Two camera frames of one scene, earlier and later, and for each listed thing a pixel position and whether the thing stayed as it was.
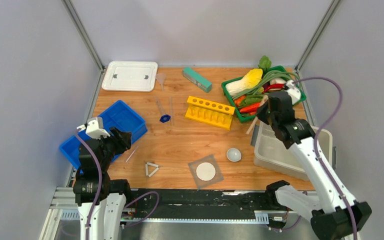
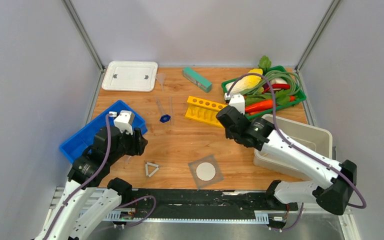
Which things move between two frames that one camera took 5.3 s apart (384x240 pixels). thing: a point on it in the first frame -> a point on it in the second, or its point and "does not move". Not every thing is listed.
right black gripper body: x=265 y=116 -> x=229 y=135
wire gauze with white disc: x=206 y=171 does not move
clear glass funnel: x=161 y=77 does not move
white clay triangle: x=147 y=170 does not move
